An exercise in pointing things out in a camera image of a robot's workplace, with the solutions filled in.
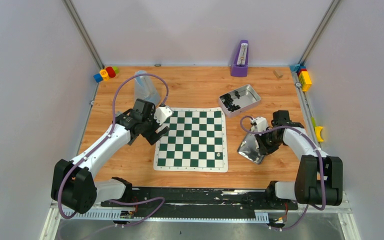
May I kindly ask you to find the green white chess mat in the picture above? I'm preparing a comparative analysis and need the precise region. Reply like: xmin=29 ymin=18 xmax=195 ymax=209
xmin=153 ymin=107 xmax=229 ymax=173

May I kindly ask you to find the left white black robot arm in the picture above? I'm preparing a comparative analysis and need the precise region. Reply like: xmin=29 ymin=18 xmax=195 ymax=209
xmin=50 ymin=99 xmax=174 ymax=214

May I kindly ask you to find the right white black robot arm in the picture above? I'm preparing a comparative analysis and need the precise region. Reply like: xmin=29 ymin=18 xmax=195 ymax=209
xmin=251 ymin=110 xmax=343 ymax=210

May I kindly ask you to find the metal tin with white pieces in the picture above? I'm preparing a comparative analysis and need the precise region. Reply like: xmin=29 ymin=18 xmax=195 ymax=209
xmin=237 ymin=133 xmax=265 ymax=165

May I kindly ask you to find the metal tin with black pieces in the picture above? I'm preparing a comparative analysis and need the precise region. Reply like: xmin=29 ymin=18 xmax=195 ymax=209
xmin=218 ymin=84 xmax=262 ymax=118

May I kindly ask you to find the translucent blue metronome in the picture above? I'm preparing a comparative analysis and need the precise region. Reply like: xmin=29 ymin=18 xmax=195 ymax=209
xmin=133 ymin=75 xmax=161 ymax=107

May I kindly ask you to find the yellow green toy piece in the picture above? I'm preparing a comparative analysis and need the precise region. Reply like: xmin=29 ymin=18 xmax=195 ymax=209
xmin=311 ymin=117 xmax=324 ymax=143

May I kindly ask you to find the colourful toy blocks left corner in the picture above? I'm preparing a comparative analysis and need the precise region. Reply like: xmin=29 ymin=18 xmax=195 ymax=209
xmin=93 ymin=66 xmax=120 ymax=83

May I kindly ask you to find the small wooden block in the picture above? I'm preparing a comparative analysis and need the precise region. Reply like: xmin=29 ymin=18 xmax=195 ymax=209
xmin=273 ymin=69 xmax=283 ymax=79

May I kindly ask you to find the colourful block stack right corner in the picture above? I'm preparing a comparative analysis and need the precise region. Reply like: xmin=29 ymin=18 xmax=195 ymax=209
xmin=289 ymin=64 xmax=312 ymax=92

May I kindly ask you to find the purple metronome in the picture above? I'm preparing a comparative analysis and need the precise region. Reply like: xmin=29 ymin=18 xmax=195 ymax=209
xmin=230 ymin=40 xmax=249 ymax=78

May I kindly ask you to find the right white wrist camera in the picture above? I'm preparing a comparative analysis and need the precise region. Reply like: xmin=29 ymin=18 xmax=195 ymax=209
xmin=250 ymin=116 xmax=269 ymax=134

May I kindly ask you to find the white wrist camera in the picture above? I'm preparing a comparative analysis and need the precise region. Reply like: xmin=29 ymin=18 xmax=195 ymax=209
xmin=153 ymin=106 xmax=174 ymax=126
xmin=250 ymin=116 xmax=269 ymax=134

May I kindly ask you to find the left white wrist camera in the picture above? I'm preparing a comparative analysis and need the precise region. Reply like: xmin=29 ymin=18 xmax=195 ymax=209
xmin=153 ymin=106 xmax=174 ymax=126

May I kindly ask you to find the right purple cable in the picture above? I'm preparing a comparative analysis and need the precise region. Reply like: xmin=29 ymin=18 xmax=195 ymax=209
xmin=239 ymin=115 xmax=327 ymax=232

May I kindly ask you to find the purple cable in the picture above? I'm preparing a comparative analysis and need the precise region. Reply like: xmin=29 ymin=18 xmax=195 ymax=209
xmin=57 ymin=73 xmax=170 ymax=229
xmin=239 ymin=115 xmax=327 ymax=232

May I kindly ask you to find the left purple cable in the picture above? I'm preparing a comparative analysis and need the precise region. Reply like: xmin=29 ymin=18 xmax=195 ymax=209
xmin=57 ymin=73 xmax=170 ymax=229

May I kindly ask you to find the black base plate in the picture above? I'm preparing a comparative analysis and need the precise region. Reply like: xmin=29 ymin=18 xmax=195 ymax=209
xmin=100 ymin=186 xmax=299 ymax=220

